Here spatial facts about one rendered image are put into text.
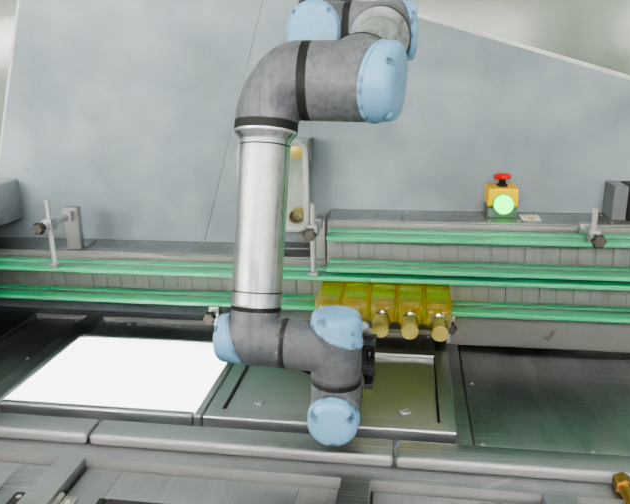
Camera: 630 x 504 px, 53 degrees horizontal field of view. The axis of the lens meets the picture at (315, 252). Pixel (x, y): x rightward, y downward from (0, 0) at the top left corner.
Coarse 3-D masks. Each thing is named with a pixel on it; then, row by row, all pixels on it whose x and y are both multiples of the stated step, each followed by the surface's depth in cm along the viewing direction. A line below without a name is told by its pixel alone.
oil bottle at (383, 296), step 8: (376, 288) 141; (384, 288) 141; (392, 288) 141; (376, 296) 136; (384, 296) 136; (392, 296) 136; (376, 304) 132; (384, 304) 132; (392, 304) 132; (392, 312) 132; (392, 320) 133
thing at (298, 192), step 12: (300, 144) 150; (300, 168) 159; (288, 180) 160; (300, 180) 160; (288, 192) 161; (300, 192) 160; (288, 204) 162; (300, 204) 161; (288, 216) 163; (288, 228) 156; (300, 228) 156
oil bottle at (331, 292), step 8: (320, 288) 143; (328, 288) 142; (336, 288) 142; (344, 288) 143; (320, 296) 137; (328, 296) 137; (336, 296) 137; (320, 304) 134; (328, 304) 134; (336, 304) 134
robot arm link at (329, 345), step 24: (336, 312) 92; (288, 336) 92; (312, 336) 91; (336, 336) 89; (360, 336) 92; (288, 360) 92; (312, 360) 91; (336, 360) 90; (360, 360) 93; (336, 384) 91
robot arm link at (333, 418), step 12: (312, 384) 94; (360, 384) 96; (312, 396) 95; (324, 396) 92; (336, 396) 92; (348, 396) 92; (360, 396) 95; (312, 408) 92; (324, 408) 90; (336, 408) 90; (348, 408) 91; (360, 408) 96; (312, 420) 91; (324, 420) 91; (336, 420) 91; (348, 420) 91; (312, 432) 92; (324, 432) 92; (336, 432) 91; (348, 432) 91; (324, 444) 92; (336, 444) 92
